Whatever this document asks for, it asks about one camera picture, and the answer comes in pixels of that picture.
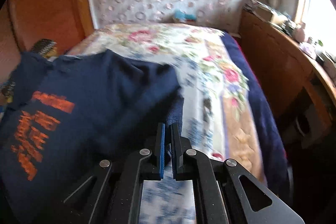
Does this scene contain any navy blue printed t-shirt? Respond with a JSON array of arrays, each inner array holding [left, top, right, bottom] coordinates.
[[1, 50, 183, 223]]

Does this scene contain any blue floral white cloth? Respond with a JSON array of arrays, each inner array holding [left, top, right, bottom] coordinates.
[[129, 47, 221, 223]]

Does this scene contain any pink floral bed blanket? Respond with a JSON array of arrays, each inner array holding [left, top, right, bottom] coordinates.
[[69, 23, 287, 191]]

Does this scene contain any wooden side cabinet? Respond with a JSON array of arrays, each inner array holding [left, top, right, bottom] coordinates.
[[239, 10, 335, 148]]

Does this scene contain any black circle-patterned garment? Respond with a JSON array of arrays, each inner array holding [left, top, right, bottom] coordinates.
[[30, 39, 58, 59]]

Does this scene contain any teal tissue box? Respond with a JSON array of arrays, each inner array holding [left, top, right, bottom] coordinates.
[[173, 10, 197, 23]]

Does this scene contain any wooden louvered wardrobe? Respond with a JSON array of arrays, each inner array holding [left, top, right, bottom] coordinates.
[[0, 0, 94, 62]]

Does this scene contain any bright window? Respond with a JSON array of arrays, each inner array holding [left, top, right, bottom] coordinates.
[[300, 0, 335, 45]]

